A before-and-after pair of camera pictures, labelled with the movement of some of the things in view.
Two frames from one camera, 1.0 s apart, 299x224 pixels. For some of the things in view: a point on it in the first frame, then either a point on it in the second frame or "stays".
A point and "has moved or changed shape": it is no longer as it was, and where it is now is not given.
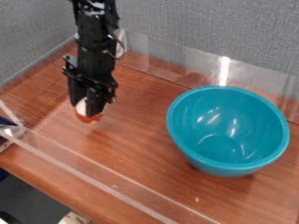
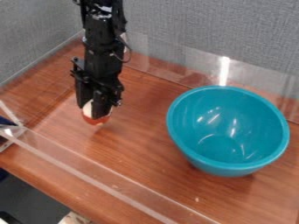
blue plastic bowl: (228, 129) stays
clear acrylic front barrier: (97, 173) stays
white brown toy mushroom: (80, 112) has moved or changed shape
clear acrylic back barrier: (191, 67) stays
